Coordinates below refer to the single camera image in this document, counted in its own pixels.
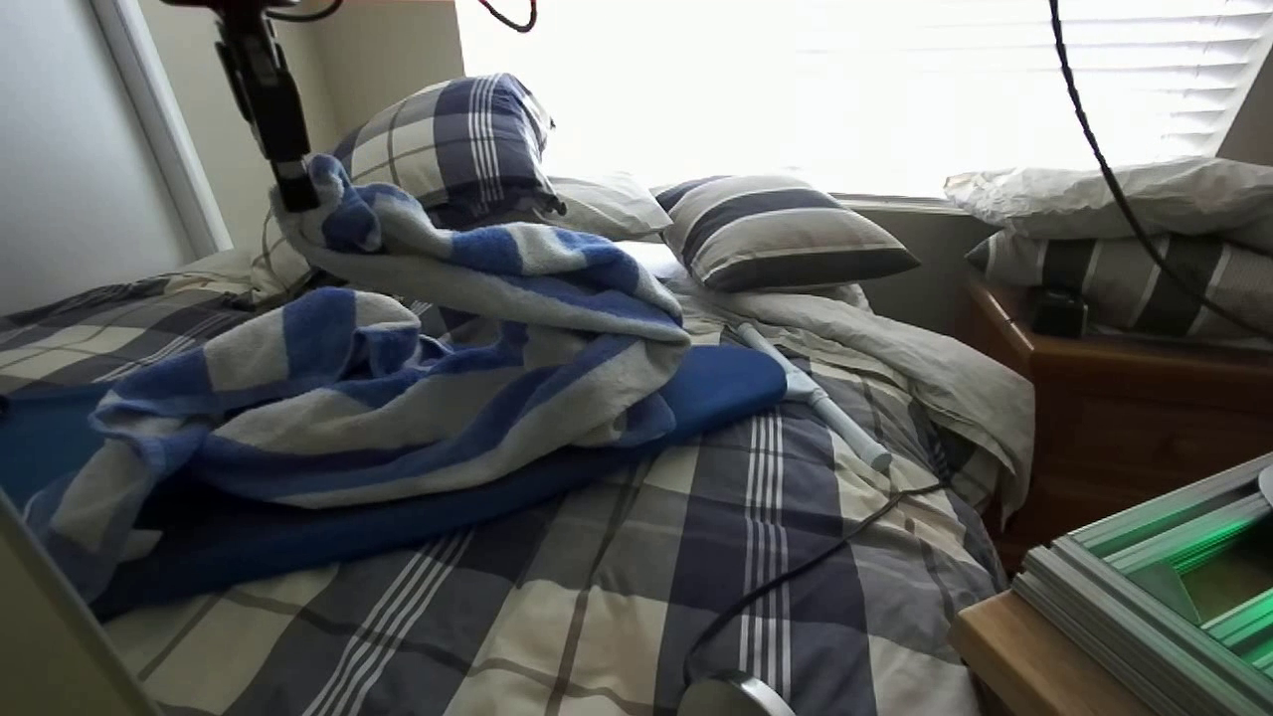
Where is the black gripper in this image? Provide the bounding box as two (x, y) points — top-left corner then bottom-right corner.
(207, 0), (320, 211)

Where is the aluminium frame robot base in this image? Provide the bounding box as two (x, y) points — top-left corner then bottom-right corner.
(1013, 453), (1273, 716)

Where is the black cable on bed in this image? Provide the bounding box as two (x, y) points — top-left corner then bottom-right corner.
(675, 479), (956, 693)

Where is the striped pillow on nightstand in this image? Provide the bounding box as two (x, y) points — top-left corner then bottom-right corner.
(967, 229), (1273, 345)

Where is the navy plaid duvet cover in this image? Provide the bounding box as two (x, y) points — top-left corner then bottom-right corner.
(0, 270), (1011, 716)

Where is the blue white striped towel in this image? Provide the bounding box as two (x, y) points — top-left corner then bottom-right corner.
(23, 155), (784, 614)

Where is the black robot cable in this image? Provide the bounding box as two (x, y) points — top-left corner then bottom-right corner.
(1045, 0), (1273, 343)

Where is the navy plaid pillow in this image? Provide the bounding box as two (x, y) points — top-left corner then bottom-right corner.
(254, 70), (561, 298)

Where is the grey navy striped pillow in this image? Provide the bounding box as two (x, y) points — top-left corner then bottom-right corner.
(657, 175), (917, 296)

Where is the white pillow on nightstand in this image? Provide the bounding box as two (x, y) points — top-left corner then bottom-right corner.
(943, 158), (1273, 256)

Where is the wooden nightstand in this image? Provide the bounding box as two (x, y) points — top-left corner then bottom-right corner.
(956, 278), (1273, 716)

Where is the white bed sheet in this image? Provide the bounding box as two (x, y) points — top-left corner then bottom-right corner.
(723, 296), (1035, 516)

